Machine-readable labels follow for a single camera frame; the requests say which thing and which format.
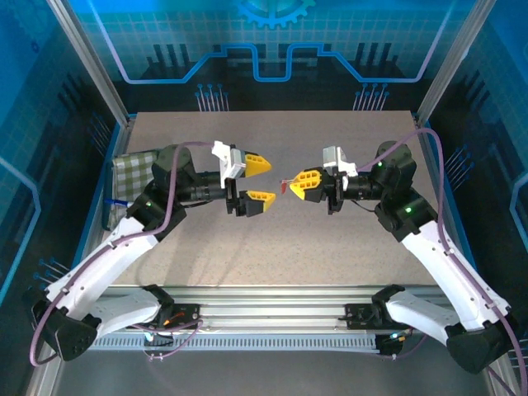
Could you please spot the green checked cloth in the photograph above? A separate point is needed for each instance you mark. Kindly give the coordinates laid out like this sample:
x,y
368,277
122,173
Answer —
x,y
132,173

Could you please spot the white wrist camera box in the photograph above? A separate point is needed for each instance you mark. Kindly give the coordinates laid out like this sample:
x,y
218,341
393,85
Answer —
x,y
336,156
231,161

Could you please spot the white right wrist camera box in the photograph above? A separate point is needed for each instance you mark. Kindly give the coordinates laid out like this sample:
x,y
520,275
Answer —
x,y
336,156

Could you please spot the grey metal panel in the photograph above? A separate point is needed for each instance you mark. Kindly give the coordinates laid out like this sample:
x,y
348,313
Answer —
x,y
268,375

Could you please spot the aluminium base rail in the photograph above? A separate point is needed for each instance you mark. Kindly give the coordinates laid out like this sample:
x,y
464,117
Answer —
x,y
268,301

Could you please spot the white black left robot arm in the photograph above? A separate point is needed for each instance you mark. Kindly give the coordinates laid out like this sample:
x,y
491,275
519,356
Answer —
x,y
103,264

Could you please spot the small controller board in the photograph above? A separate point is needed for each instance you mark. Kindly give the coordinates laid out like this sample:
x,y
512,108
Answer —
x,y
389,344
156,336

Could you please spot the small silver key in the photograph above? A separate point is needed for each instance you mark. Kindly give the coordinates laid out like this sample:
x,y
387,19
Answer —
x,y
288,181

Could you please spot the aluminium table side rail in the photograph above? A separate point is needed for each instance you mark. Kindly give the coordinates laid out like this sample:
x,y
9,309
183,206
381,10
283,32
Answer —
x,y
123,132
427,148

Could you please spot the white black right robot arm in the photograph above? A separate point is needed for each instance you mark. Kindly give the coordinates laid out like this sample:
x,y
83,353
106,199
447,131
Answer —
x,y
445,268

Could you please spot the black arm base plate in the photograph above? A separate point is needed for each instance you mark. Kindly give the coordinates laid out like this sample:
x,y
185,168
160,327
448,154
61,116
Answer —
x,y
187,315
359,315

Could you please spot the blue white pen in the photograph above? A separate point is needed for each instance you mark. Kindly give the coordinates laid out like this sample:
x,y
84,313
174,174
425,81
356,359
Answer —
x,y
117,202

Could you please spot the aluminium frame post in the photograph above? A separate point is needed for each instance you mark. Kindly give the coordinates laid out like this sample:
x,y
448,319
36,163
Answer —
x,y
88,62
453,57

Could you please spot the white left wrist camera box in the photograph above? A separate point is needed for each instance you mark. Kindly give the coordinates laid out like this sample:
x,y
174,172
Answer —
x,y
231,161

